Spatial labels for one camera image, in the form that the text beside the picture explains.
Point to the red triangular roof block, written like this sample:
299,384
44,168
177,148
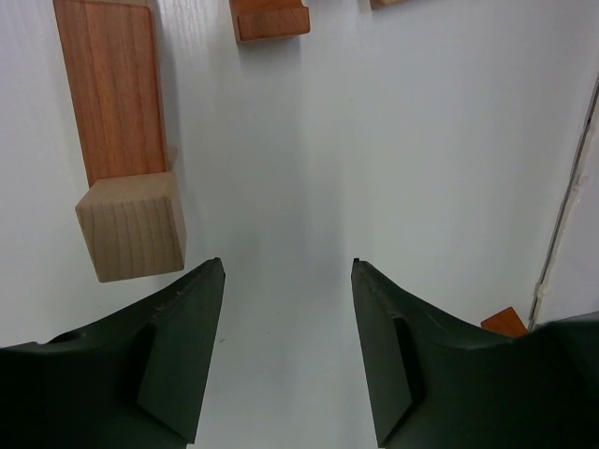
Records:
506,323

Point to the aluminium table frame rail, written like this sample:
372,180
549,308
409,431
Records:
578,163

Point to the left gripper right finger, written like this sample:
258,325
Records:
435,381

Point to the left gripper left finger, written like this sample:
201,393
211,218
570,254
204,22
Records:
133,379

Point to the reddish long plank block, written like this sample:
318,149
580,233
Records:
111,56

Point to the dark red arch block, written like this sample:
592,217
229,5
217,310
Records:
255,20

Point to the light long plank block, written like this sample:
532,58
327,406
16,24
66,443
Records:
377,4

